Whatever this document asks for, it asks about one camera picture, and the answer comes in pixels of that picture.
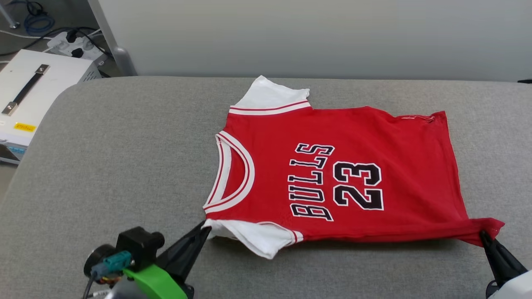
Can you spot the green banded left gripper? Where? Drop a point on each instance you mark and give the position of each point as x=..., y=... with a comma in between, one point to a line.
x=153, y=284

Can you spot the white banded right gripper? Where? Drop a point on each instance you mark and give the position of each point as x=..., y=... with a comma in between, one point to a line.
x=517, y=288

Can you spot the red Bulls 23 jersey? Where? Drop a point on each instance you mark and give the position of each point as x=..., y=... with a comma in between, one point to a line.
x=374, y=133

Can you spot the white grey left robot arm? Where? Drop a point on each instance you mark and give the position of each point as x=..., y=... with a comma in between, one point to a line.
x=120, y=293

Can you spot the small black edge object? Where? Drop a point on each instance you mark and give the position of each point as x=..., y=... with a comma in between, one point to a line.
x=525, y=81

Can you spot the yellow warning sticker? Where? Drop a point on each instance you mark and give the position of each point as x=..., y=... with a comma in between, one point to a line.
x=25, y=127

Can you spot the white equipment box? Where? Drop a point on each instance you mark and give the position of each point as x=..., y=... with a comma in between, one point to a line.
x=54, y=89

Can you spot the black power plug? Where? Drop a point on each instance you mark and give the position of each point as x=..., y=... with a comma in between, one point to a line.
x=71, y=35
x=77, y=52

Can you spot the white power strip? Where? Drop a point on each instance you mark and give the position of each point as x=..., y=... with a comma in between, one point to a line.
x=60, y=45

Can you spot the grey metal leg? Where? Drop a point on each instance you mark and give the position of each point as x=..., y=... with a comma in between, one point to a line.
x=9, y=18

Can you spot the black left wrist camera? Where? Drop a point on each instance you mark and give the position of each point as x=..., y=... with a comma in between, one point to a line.
x=137, y=245

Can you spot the grey partition post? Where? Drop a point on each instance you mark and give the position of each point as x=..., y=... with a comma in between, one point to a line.
x=124, y=62

